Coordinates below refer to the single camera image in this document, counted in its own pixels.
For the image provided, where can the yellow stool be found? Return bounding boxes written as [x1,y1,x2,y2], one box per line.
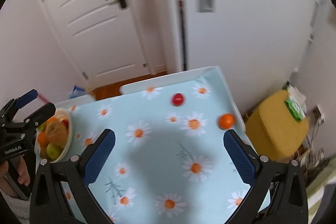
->
[245,90,309,161]

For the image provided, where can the orange tangerine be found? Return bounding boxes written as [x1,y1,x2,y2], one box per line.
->
[218,113,235,130]

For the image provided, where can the daisy print blue tablecloth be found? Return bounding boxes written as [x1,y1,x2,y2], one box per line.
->
[57,67,250,223]

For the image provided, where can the green white package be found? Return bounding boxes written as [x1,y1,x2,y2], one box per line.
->
[284,96,305,122]

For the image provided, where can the large orange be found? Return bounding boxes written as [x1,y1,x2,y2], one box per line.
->
[46,116,60,124]

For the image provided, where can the cream fruit bowl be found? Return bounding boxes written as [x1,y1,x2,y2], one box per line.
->
[34,108,72,163]

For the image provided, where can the person left hand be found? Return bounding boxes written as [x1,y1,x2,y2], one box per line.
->
[1,156,31,201]

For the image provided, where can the green apple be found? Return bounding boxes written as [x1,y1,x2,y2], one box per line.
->
[46,143,62,161]
[38,122,47,132]

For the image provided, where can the white wardrobe door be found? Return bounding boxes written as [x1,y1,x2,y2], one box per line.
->
[175,0,330,113]

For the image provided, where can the small red tomato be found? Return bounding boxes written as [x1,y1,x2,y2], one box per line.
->
[171,93,185,106]

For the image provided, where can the brown kiwi with sticker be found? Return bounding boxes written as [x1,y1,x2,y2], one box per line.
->
[40,147,49,159]

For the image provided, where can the orange at bowl left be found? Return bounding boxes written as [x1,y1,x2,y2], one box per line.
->
[37,131,50,147]

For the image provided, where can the large yellow-brown pear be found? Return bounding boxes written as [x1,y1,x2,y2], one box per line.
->
[46,121,68,147]

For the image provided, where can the green apple in bowl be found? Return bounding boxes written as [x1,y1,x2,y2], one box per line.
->
[46,143,62,161]

